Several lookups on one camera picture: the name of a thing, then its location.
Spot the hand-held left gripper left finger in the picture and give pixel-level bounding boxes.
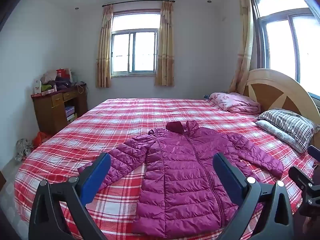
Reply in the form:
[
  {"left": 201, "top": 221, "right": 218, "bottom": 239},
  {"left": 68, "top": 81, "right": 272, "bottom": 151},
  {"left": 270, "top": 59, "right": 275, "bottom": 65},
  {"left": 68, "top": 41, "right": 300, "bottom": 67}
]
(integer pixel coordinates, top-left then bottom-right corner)
[{"left": 28, "top": 152, "right": 111, "bottom": 240}]

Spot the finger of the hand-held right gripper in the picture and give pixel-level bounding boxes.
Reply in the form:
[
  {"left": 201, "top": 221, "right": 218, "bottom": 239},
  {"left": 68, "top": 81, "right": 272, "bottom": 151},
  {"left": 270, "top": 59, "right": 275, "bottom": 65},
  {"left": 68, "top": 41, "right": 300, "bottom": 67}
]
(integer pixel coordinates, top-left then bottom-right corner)
[
  {"left": 307, "top": 145, "right": 320, "bottom": 162},
  {"left": 288, "top": 166, "right": 320, "bottom": 205}
]

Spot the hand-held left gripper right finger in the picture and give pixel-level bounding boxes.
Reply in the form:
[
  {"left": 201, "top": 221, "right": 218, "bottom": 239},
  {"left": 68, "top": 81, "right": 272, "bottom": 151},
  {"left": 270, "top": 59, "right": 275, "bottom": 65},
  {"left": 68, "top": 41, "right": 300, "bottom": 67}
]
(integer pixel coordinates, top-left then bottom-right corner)
[{"left": 212, "top": 152, "right": 295, "bottom": 240}]

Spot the magenta puffer jacket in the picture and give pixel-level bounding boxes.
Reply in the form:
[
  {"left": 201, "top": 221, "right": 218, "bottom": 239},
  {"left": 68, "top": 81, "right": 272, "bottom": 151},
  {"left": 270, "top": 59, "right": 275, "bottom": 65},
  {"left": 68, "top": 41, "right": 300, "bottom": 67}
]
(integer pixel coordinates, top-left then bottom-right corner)
[{"left": 77, "top": 120, "right": 284, "bottom": 239}]

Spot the pile of dark clothes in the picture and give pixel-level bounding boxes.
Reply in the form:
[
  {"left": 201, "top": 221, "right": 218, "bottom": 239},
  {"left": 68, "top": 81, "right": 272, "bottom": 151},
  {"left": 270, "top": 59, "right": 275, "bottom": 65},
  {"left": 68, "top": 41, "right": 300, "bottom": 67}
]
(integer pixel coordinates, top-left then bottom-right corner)
[{"left": 54, "top": 76, "right": 73, "bottom": 89}]

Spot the person's right hand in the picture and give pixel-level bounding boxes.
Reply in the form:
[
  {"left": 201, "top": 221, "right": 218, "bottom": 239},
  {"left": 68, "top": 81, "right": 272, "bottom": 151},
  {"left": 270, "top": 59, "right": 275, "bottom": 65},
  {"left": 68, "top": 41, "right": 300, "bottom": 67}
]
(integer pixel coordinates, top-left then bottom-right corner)
[{"left": 302, "top": 216, "right": 320, "bottom": 235}]

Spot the striped pillow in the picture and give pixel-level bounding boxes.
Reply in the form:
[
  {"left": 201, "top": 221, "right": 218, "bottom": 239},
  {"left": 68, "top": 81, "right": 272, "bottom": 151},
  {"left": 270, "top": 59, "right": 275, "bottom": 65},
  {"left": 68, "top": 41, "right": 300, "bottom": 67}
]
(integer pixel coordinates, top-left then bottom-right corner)
[{"left": 257, "top": 108, "right": 320, "bottom": 153}]

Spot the white floral pillow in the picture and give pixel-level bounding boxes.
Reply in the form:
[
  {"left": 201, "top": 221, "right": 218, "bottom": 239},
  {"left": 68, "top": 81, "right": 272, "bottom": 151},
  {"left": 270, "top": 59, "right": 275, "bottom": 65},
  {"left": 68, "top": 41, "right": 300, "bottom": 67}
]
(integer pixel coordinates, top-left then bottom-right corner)
[{"left": 255, "top": 120, "right": 304, "bottom": 153}]

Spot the bed with red plaid sheet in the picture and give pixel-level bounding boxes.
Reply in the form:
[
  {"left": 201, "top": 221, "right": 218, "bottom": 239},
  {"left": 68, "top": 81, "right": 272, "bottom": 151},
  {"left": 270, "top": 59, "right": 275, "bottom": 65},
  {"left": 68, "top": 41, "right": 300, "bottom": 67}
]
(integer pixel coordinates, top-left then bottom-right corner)
[{"left": 14, "top": 97, "right": 318, "bottom": 240}]

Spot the orange plastic bag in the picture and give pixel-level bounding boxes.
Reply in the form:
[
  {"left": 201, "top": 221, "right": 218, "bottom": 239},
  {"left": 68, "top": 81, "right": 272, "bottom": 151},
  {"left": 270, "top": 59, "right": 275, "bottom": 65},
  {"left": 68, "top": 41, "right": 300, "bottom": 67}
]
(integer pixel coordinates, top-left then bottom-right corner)
[{"left": 32, "top": 131, "right": 53, "bottom": 148}]

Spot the stack of books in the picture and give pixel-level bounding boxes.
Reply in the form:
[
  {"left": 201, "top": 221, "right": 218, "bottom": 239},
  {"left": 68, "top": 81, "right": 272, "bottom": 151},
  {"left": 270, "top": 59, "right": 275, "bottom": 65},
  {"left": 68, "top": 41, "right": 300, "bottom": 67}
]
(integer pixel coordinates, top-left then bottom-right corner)
[{"left": 65, "top": 106, "right": 76, "bottom": 121}]

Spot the wooden headboard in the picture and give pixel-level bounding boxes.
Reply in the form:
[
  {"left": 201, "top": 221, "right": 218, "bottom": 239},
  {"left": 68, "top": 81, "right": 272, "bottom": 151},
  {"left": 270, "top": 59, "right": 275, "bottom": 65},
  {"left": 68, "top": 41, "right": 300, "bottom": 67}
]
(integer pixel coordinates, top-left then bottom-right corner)
[{"left": 244, "top": 68, "right": 320, "bottom": 140}]

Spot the pink folded blanket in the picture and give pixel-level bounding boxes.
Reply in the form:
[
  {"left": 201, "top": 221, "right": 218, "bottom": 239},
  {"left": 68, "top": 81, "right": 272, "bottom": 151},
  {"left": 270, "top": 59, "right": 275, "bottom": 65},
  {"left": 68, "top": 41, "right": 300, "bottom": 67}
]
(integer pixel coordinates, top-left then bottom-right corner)
[{"left": 209, "top": 92, "right": 261, "bottom": 114}]

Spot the patterned grey bag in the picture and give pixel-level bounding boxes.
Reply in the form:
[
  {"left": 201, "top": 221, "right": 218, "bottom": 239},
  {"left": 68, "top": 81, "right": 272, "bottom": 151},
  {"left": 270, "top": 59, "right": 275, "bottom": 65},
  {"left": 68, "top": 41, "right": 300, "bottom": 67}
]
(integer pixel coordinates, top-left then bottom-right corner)
[{"left": 14, "top": 139, "right": 33, "bottom": 161}]

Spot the wooden desk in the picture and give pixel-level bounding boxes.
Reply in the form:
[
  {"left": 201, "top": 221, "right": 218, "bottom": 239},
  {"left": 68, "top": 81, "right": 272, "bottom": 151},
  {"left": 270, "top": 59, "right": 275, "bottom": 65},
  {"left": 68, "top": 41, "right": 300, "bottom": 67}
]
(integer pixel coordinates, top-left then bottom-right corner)
[{"left": 31, "top": 83, "right": 88, "bottom": 135}]

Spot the red gift bag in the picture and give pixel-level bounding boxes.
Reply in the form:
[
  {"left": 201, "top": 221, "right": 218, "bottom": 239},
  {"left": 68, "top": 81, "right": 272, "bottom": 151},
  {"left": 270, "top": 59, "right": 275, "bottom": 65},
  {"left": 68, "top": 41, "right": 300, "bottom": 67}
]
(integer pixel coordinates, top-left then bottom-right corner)
[{"left": 56, "top": 68, "right": 72, "bottom": 82}]

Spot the pale pink cloth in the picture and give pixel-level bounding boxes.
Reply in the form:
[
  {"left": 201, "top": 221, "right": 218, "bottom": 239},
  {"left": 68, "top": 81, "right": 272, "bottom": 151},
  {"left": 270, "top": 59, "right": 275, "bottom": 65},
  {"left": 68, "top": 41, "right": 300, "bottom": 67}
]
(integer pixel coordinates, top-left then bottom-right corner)
[{"left": 41, "top": 70, "right": 59, "bottom": 84}]

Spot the large window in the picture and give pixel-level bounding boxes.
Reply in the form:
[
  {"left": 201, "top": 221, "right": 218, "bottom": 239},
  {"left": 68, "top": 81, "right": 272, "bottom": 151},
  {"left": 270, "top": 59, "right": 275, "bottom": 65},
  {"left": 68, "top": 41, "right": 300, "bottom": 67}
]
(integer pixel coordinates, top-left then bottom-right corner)
[{"left": 250, "top": 0, "right": 320, "bottom": 97}]

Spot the beige floral curtain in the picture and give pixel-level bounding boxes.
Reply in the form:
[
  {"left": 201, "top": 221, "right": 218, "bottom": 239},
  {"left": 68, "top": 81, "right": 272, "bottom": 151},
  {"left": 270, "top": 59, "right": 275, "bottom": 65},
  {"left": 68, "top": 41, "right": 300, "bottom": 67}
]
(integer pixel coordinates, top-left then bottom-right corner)
[
  {"left": 96, "top": 4, "right": 113, "bottom": 88},
  {"left": 154, "top": 1, "right": 175, "bottom": 87},
  {"left": 229, "top": 0, "right": 254, "bottom": 94}
]

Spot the small window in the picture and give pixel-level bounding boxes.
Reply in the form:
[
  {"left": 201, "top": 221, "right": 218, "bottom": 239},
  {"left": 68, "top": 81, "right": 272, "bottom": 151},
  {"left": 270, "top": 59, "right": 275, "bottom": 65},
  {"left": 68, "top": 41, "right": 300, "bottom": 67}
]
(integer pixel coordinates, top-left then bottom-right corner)
[{"left": 110, "top": 10, "right": 161, "bottom": 77}]

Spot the black curtain rod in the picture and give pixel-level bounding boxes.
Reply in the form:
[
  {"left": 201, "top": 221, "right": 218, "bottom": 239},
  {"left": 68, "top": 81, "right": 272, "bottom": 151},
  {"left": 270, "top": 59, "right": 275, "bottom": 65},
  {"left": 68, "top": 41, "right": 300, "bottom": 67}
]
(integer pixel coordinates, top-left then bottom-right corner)
[{"left": 102, "top": 0, "right": 175, "bottom": 7}]

